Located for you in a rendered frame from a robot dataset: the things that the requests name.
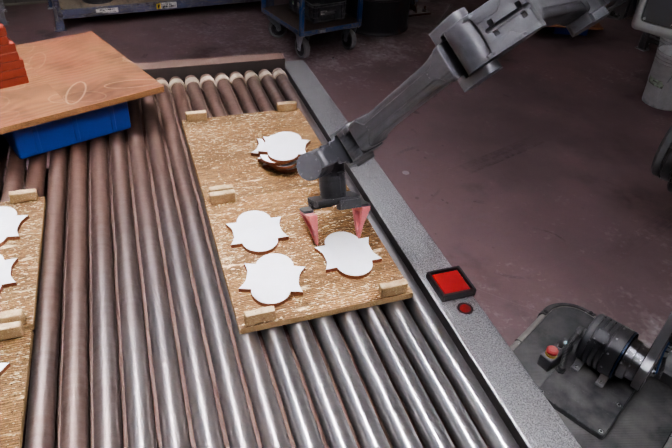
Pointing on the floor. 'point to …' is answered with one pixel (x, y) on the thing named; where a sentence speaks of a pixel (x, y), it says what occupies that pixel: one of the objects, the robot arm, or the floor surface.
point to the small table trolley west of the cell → (279, 19)
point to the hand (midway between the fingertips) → (337, 237)
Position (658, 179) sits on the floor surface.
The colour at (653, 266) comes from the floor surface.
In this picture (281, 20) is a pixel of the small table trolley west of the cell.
